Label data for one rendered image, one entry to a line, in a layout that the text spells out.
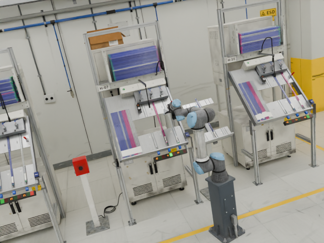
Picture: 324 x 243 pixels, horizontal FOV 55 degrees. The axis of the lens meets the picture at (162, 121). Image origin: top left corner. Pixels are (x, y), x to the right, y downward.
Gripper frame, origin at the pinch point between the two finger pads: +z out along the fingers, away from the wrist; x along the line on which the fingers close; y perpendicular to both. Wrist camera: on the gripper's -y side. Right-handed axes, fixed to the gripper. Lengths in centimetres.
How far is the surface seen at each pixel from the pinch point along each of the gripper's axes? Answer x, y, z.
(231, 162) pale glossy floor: -82, -67, 92
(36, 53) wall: 127, 151, 129
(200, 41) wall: -114, 125, 141
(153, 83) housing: 5.1, 37.8, 13.4
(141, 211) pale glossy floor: 50, -88, 50
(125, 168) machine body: 55, -39, 41
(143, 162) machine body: 34, -38, 40
